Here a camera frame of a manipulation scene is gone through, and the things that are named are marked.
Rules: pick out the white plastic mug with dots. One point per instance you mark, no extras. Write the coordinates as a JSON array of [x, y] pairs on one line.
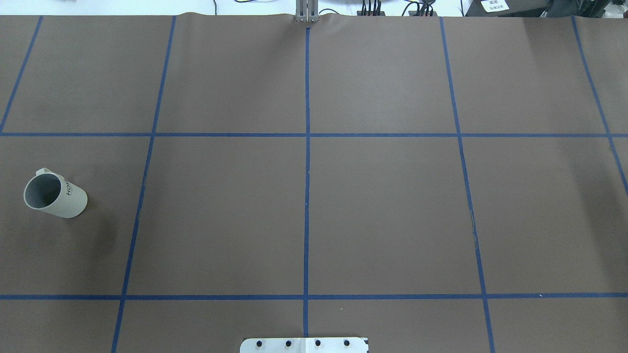
[[53, 194]]

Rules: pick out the brown table mat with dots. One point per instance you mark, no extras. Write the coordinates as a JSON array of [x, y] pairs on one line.
[[435, 185]]

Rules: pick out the aluminium frame post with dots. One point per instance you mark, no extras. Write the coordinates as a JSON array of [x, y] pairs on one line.
[[306, 11]]

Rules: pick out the white pedestal base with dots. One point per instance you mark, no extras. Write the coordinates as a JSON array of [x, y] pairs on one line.
[[305, 345]]

